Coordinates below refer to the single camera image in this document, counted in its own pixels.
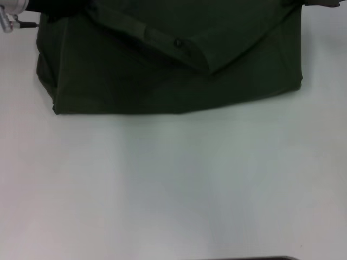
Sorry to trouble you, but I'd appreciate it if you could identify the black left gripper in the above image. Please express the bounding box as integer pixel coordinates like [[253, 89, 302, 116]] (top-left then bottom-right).
[[25, 0, 92, 23]]

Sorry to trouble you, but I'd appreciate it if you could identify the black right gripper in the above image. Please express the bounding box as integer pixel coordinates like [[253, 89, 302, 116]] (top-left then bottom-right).
[[303, 0, 343, 8]]

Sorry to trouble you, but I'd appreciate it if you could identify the gripper cable with metal plug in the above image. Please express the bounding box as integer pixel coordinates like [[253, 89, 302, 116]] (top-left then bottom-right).
[[0, 12, 38, 35]]

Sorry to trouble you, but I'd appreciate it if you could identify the dark green FREE t-shirt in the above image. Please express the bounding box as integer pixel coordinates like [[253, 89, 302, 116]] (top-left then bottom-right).
[[36, 0, 304, 116]]

